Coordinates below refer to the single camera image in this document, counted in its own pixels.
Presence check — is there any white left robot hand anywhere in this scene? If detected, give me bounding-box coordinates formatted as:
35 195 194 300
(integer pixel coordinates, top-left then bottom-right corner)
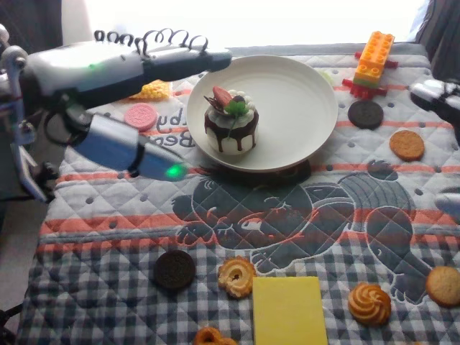
19 28 234 181

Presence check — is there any toy chocolate drip cake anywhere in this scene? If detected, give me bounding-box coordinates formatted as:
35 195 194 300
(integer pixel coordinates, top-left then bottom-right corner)
203 85 260 155

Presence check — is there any white round plate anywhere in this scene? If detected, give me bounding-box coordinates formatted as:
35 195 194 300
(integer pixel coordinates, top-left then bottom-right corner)
185 54 339 174

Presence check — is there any pink sandwich cookie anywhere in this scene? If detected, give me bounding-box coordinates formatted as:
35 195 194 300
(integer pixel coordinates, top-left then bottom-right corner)
124 103 159 132

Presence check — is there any yellow square waffle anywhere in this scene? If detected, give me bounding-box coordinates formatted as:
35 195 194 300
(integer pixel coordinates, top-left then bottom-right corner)
127 79 173 101

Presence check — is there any grey quilt with bear print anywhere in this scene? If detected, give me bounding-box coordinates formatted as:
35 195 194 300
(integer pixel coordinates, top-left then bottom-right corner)
16 45 460 345

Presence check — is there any dark chocolate sandwich cookie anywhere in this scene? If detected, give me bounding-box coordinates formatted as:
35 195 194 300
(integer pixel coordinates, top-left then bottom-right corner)
153 249 197 291
347 99 385 131

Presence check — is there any green round cookie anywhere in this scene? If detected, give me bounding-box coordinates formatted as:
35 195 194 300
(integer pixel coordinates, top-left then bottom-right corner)
315 69 337 87

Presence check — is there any golden butter cookie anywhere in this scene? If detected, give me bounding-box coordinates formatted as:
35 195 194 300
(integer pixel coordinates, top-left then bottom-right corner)
347 282 392 327
425 265 460 308
193 326 240 345
217 255 258 299

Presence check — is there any orange toy brick stack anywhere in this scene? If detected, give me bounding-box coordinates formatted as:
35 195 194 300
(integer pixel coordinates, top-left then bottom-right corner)
341 31 400 100

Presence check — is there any yellow cube block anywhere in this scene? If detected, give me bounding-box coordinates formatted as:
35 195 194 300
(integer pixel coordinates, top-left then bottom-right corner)
251 275 330 345

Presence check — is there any tan round biscuit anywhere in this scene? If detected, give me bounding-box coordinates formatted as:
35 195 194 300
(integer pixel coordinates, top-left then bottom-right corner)
389 129 426 162

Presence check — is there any dark grey curtain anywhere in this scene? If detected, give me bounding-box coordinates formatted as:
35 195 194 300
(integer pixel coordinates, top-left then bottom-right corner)
413 0 460 82

